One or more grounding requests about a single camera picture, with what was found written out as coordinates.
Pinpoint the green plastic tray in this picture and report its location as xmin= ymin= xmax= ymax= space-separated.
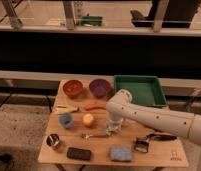
xmin=114 ymin=75 xmax=167 ymax=108

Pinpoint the metal cup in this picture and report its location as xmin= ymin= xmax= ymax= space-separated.
xmin=46 ymin=134 xmax=60 ymax=149

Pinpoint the yellow banana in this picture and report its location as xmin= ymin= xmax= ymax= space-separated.
xmin=54 ymin=106 xmax=79 ymax=114

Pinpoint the black handled peeler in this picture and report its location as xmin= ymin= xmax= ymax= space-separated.
xmin=133 ymin=133 xmax=177 ymax=153

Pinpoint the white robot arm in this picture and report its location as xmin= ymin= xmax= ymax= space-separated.
xmin=106 ymin=89 xmax=201 ymax=146

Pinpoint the blue folded cloth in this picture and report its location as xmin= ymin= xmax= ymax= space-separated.
xmin=110 ymin=146 xmax=132 ymax=162

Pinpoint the wooden table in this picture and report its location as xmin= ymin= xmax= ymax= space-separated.
xmin=38 ymin=80 xmax=188 ymax=167

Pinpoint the green box on shelf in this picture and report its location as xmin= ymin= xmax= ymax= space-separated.
xmin=80 ymin=15 xmax=103 ymax=26

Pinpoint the yellow apple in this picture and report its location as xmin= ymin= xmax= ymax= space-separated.
xmin=82 ymin=113 xmax=95 ymax=127

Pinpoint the red chili pepper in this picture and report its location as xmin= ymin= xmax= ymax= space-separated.
xmin=83 ymin=104 xmax=106 ymax=111

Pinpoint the blue cup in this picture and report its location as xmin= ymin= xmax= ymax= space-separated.
xmin=59 ymin=113 xmax=73 ymax=129

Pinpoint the purple bowl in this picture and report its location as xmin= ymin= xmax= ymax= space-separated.
xmin=89 ymin=79 xmax=112 ymax=98

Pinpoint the black rectangular sponge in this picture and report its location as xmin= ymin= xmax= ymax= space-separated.
xmin=67 ymin=147 xmax=91 ymax=161

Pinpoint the metal fork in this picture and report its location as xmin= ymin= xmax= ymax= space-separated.
xmin=81 ymin=134 xmax=108 ymax=139

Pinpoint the orange bowl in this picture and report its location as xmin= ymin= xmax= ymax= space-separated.
xmin=63 ymin=80 xmax=83 ymax=98

